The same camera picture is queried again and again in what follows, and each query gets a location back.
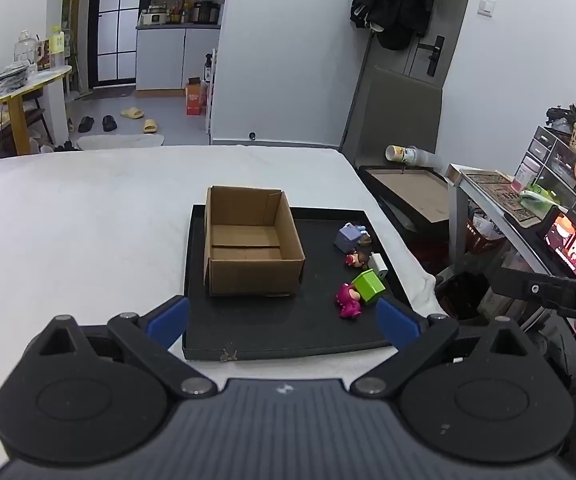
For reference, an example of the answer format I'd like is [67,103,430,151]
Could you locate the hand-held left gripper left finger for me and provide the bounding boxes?
[27,296,219,400]

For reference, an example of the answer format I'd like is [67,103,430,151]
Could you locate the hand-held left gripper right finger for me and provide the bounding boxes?
[351,297,541,397]

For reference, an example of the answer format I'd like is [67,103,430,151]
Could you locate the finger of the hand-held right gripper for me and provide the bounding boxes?
[492,267,576,311]

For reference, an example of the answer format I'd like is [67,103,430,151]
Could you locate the green hexagonal cup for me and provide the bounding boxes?
[351,269,386,303]

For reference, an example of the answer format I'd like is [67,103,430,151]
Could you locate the magenta monster toy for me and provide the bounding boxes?
[336,282,363,320]

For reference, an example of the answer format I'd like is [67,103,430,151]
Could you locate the brown cardboard box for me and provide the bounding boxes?
[203,185,307,297]

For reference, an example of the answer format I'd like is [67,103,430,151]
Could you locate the black tray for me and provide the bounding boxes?
[182,204,419,362]

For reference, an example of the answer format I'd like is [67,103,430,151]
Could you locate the red basket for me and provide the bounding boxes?
[468,220,506,256]

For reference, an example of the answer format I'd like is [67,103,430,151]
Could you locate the green packet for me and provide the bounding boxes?
[520,185,561,208]

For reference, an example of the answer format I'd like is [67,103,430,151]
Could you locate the grey side table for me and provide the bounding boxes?
[448,162,576,281]

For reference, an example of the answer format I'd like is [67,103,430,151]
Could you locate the pink lidded jar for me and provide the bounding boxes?
[515,155,541,191]

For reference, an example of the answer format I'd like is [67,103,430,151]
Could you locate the clear drawer organizer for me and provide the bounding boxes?
[515,125,576,211]

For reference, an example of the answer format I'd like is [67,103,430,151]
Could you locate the black framed brown board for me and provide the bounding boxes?
[358,164,451,241]

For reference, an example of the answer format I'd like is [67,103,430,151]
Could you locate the plastic bottle on floor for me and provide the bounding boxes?
[386,144,436,167]

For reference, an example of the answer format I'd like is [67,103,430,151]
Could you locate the black model figure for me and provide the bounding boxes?
[546,104,576,128]

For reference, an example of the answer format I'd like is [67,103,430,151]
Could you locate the grey leaning panel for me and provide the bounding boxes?
[340,65,443,168]

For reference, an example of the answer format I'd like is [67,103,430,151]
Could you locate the orange carton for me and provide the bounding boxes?
[184,77,209,116]

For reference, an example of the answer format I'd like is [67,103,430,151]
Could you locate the white kitchen cabinet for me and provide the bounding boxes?
[135,25,221,92]

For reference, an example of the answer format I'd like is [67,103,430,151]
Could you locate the yellow edged wooden table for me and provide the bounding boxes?
[0,65,74,156]

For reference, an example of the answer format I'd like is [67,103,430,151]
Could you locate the grey door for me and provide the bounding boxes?
[405,0,478,81]

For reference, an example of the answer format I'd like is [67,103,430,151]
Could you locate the black framed sliding door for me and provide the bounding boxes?
[88,0,144,86]

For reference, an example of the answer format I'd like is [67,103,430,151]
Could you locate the glass jar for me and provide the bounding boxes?
[14,30,37,66]

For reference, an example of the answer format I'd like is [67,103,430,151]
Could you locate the black hanging jackets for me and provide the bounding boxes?
[350,0,451,51]

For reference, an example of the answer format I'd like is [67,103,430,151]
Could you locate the black door handle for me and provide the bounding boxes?
[427,36,446,77]

